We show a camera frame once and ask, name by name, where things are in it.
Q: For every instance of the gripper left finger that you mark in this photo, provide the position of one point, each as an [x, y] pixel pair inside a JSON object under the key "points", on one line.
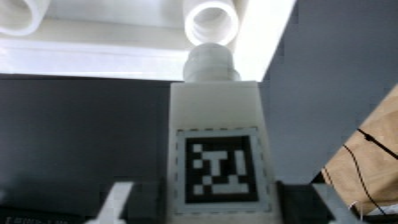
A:
{"points": [[110, 211]]}

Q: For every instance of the white square table top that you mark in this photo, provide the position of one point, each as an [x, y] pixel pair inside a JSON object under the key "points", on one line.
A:
{"points": [[123, 38]]}

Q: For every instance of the wooden board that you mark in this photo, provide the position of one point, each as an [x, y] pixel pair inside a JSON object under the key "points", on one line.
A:
{"points": [[361, 169]]}

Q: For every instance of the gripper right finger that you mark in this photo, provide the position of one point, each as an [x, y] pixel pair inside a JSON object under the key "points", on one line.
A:
{"points": [[341, 215]]}

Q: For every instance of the white table leg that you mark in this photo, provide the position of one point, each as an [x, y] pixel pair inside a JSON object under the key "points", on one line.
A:
{"points": [[220, 183]]}

